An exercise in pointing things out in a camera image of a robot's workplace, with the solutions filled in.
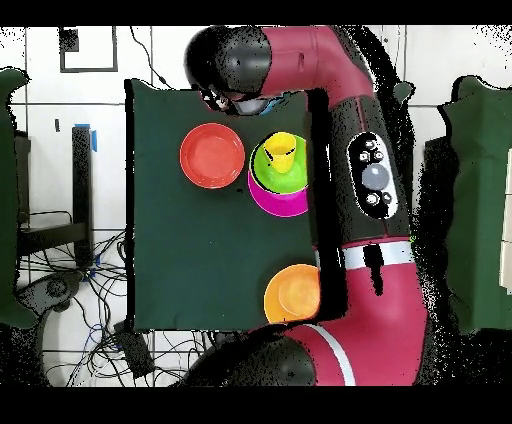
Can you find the yellow plastic cup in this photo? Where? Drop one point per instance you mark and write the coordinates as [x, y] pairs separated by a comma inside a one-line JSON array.
[[280, 152]]

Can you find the large green plastic bowl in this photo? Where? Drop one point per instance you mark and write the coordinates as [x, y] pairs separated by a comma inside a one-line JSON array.
[[298, 176]]

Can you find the pink plastic bowl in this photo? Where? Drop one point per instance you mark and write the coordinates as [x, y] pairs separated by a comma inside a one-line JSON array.
[[280, 206]]

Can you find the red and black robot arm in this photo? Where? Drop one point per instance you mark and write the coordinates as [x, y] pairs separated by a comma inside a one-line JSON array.
[[380, 320]]

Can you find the red plastic bowl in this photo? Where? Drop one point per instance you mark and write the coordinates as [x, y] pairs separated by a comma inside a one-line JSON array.
[[212, 156]]

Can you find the dark green table cloth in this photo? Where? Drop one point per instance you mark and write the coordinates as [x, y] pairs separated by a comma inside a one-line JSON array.
[[200, 240]]

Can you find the black metal stand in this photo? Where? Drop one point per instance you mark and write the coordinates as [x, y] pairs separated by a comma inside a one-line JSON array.
[[82, 192]]

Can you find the large orange plastic bowl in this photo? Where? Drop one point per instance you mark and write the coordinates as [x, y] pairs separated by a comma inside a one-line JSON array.
[[292, 296]]

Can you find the green cloth side table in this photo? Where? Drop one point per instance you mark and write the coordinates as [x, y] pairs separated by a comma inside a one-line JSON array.
[[8, 200], [480, 200]]

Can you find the black chair base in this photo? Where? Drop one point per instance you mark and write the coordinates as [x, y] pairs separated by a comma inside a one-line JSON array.
[[52, 288]]

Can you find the white box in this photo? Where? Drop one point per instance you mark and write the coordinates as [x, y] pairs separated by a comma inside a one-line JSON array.
[[507, 220]]

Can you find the black square floor frame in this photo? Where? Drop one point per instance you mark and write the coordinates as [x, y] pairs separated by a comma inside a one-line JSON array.
[[68, 40]]

